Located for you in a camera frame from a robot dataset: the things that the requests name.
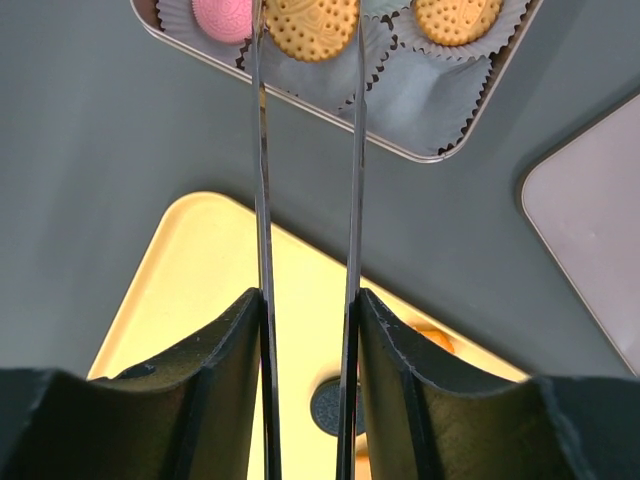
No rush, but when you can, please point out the black cookie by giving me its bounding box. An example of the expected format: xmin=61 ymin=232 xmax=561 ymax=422
xmin=310 ymin=377 xmax=366 ymax=437

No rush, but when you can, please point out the pink cookie bottom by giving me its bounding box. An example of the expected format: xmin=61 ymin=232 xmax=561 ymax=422
xmin=192 ymin=0 xmax=252 ymax=44

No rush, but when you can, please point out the brown tin lid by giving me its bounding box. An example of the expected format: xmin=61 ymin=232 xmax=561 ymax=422
xmin=520 ymin=96 xmax=639 ymax=375

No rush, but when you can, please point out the orange fish cookie upper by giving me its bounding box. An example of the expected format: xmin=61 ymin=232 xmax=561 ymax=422
xmin=412 ymin=325 xmax=455 ymax=354

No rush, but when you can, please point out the brown cookie tin box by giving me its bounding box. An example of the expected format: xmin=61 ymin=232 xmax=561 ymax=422
xmin=129 ymin=0 xmax=545 ymax=165

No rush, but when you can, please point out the tan round cookie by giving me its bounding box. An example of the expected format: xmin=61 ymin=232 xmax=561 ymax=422
xmin=413 ymin=0 xmax=503 ymax=46

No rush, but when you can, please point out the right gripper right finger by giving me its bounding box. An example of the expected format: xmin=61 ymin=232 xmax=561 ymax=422
xmin=359 ymin=289 xmax=639 ymax=479

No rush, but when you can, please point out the orange cookie bottom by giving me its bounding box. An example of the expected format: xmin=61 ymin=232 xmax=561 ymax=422
xmin=264 ymin=0 xmax=360 ymax=63

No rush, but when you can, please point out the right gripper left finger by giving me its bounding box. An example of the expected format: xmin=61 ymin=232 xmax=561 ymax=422
xmin=1 ymin=288 xmax=259 ymax=479

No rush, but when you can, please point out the yellow tray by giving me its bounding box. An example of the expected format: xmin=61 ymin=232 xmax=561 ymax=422
xmin=86 ymin=191 xmax=531 ymax=480

